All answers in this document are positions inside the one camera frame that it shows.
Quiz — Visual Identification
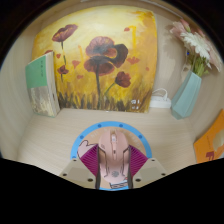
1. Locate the pink computer mouse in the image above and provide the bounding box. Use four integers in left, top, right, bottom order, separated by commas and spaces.
97, 128, 130, 188

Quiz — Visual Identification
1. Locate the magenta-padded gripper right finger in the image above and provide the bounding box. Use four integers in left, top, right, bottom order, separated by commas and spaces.
125, 144, 168, 190

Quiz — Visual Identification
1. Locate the teal faceted vase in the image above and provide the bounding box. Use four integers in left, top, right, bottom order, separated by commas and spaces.
170, 69, 203, 120

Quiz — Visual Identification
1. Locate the yellow poppy flower painting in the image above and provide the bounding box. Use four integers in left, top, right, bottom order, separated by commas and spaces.
31, 8, 158, 114

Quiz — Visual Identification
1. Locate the pink and white flower bouquet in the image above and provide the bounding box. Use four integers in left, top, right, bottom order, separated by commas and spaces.
169, 18, 223, 78

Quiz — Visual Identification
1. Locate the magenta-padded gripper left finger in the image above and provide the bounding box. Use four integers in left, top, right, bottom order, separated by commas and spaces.
59, 145, 102, 190

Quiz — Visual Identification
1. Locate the round blue-rimmed cartoon mouse pad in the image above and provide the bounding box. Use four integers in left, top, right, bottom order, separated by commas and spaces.
69, 120, 153, 192

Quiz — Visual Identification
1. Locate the green and beige book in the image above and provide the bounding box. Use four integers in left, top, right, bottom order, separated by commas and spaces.
24, 51, 62, 118

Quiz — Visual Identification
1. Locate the orange book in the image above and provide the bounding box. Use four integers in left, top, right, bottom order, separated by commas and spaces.
193, 109, 224, 164

